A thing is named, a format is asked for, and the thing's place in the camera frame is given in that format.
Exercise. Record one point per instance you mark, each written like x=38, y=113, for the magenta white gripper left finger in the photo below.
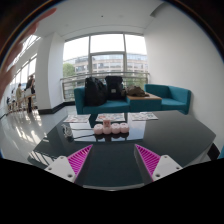
x=70, y=167

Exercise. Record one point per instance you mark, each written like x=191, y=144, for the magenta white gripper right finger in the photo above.
x=153, y=166

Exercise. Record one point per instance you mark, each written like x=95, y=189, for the blurred bare hand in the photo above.
x=6, y=73

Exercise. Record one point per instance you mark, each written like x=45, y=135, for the left printed floor mat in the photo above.
x=77, y=118

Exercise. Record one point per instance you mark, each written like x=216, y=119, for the printed floor mat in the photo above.
x=143, y=116
x=77, y=118
x=113, y=117

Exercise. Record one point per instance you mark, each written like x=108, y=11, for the right printed floor mat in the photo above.
x=143, y=116

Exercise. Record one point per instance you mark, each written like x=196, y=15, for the middle printed floor mat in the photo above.
x=113, y=117

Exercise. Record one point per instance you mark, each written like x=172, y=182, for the teal sofa right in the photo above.
x=172, y=98

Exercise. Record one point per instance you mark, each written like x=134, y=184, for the brown jacket bundle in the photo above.
x=135, y=91

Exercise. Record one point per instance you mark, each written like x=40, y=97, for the black backpack left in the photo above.
x=95, y=92

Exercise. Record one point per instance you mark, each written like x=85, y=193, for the black backpack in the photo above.
x=95, y=92
x=114, y=87

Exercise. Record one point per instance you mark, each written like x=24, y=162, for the metal window railing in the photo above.
x=129, y=78

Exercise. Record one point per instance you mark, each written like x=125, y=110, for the seated person in light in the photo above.
x=19, y=96

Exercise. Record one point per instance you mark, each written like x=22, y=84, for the standing person in dark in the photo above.
x=30, y=91

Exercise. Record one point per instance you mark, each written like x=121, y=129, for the black backpack right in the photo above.
x=114, y=87

